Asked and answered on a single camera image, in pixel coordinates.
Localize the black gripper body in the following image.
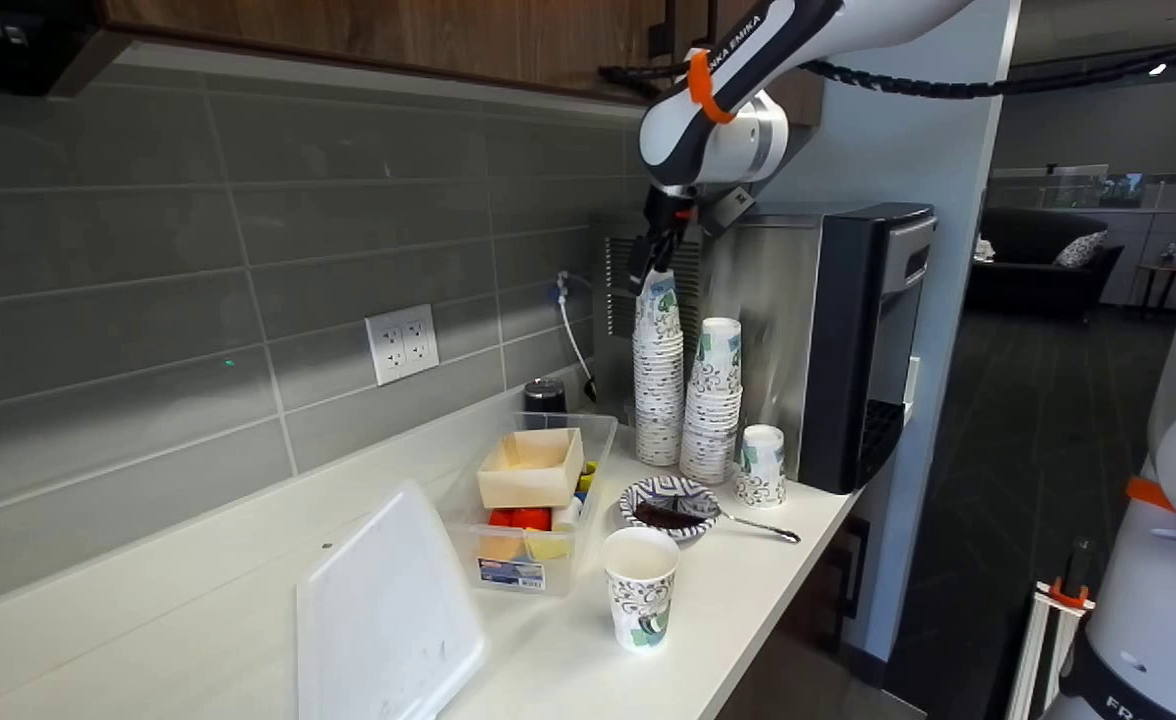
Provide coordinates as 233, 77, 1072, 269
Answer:
644, 188, 696, 273

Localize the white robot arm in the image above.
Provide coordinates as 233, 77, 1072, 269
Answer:
637, 0, 967, 273

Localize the tallest patterned cup stack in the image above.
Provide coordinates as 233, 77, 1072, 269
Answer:
631, 273, 686, 467

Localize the medium patterned cup stack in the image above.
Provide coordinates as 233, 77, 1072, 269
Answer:
682, 314, 741, 484

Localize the small patterned cup stack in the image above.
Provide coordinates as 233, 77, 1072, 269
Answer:
741, 425, 784, 504

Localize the wooden upper cabinet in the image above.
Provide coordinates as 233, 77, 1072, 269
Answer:
95, 0, 765, 103

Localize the black coffee machine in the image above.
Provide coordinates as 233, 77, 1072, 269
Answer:
711, 201, 942, 496

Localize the small dark jar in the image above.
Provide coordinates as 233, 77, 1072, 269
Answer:
524, 379, 568, 427

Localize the wooden box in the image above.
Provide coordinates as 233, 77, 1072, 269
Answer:
475, 427, 583, 508

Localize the blue patterned paper bowl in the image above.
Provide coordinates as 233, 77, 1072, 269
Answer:
620, 474, 720, 542

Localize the clear plastic bin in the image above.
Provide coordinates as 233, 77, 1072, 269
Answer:
439, 413, 615, 597

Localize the metal spoon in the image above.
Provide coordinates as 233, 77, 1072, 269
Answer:
672, 504, 805, 548

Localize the red toy block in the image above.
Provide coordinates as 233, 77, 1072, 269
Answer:
489, 508, 553, 530

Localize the single patterned paper cup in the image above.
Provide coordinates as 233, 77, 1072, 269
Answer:
605, 526, 682, 653

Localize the yellow toy block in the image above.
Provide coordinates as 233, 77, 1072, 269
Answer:
475, 530, 573, 562

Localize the dark sofa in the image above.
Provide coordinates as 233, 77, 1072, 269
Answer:
963, 209, 1121, 318

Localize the blue toy block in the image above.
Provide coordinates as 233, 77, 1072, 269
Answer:
475, 559, 546, 586

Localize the white plastic bin lid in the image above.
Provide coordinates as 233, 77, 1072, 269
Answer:
297, 484, 489, 720

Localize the white wall outlet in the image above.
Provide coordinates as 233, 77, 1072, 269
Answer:
365, 304, 439, 385

